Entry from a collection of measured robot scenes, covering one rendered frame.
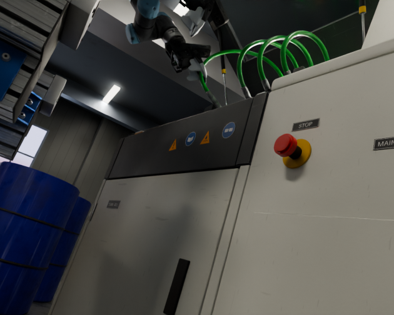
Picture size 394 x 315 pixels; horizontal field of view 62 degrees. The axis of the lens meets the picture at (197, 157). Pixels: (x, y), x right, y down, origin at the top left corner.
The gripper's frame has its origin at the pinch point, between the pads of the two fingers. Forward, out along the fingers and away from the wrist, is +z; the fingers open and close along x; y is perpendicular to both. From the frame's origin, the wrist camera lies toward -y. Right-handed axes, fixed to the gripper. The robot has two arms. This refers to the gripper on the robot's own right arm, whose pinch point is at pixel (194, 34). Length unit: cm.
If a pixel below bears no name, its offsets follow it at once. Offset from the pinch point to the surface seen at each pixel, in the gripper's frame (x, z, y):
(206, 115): 16.1, 31.0, -2.9
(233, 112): 26.0, 32.4, -2.9
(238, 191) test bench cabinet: 34, 51, -3
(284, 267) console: 47, 62, -3
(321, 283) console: 53, 63, -3
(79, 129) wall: -715, -169, -136
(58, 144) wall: -719, -114, -110
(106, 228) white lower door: -16, 62, -3
